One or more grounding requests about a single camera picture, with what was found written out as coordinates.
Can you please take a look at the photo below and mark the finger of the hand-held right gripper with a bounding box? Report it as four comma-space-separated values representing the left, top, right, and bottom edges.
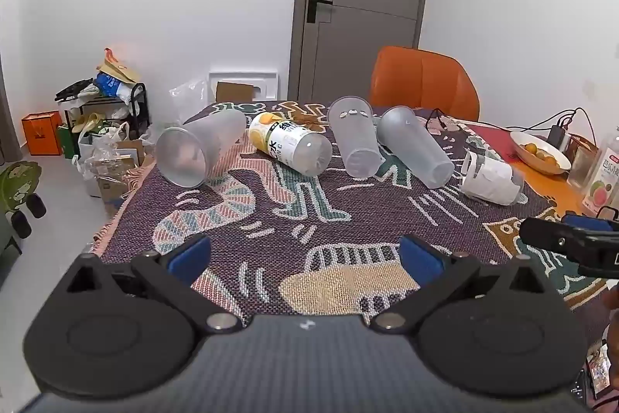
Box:
561, 206, 619, 234
519, 216, 619, 266

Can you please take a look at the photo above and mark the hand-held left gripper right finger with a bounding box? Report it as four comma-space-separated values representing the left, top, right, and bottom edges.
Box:
370, 234, 551, 333

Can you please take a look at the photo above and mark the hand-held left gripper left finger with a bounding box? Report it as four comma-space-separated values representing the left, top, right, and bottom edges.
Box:
65, 234, 243, 335

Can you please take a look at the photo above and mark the clear cup with white label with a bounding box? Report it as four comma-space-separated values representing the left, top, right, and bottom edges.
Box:
458, 150, 528, 207

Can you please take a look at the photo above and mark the frosted cup with white logo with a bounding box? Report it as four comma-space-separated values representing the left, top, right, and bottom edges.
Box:
376, 106, 456, 190

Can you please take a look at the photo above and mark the large frosted plastic cup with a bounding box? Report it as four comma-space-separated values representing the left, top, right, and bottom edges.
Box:
156, 108, 249, 189

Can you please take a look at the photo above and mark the frosted cup with rim marks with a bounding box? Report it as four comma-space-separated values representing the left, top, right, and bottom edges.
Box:
327, 96, 384, 180

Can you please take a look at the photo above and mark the yellow label plastic cup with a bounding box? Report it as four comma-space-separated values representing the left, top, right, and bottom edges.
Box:
248, 111, 334, 177

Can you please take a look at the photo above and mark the pink juice carton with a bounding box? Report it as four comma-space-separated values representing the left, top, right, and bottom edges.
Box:
580, 127, 619, 214

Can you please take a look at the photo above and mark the white bowl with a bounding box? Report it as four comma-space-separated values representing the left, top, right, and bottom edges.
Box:
509, 131, 573, 176

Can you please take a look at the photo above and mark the black charger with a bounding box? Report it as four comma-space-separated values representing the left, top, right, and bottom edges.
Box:
547, 125, 569, 151

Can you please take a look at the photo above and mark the brown cardboard box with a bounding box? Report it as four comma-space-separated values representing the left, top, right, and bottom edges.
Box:
92, 139, 147, 218

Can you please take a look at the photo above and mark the printed woven blanket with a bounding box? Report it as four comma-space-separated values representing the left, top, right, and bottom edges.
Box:
89, 99, 611, 332

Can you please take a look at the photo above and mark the red mat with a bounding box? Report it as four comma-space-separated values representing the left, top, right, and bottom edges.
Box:
470, 125, 522, 163

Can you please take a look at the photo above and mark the white plastic bag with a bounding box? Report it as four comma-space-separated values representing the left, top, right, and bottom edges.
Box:
72, 121, 132, 197

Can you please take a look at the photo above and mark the clear plastic bag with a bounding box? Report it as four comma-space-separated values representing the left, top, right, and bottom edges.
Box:
169, 79, 212, 124

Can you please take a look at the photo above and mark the black shelf rack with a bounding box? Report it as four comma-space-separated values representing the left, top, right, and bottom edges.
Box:
59, 82, 149, 139

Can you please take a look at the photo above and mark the green paper bag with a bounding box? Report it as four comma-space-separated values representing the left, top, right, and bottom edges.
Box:
56, 125, 81, 160

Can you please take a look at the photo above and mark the brown cardboard piece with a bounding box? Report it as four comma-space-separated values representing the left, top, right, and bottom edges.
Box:
215, 81, 256, 103

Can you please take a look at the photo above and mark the orange chair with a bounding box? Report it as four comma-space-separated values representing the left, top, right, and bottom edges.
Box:
369, 46, 481, 122

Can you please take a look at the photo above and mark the blue and white bag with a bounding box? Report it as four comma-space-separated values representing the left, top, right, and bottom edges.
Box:
94, 72, 132, 99

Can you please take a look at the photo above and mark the orange box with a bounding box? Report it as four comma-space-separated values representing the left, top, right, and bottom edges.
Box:
21, 110, 64, 157

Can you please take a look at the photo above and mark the paper bag with orange print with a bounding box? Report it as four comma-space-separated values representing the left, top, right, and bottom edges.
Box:
96, 47, 144, 84

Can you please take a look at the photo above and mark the black charger cable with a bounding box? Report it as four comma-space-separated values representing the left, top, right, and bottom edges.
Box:
527, 106, 611, 144

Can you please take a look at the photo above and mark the black cable with plug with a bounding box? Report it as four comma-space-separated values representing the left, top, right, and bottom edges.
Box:
424, 107, 459, 134

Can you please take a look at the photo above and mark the white foam frame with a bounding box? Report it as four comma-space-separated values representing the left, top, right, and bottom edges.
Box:
208, 70, 280, 103

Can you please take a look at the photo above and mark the black door handle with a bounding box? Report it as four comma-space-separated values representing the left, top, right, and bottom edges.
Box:
307, 0, 335, 24

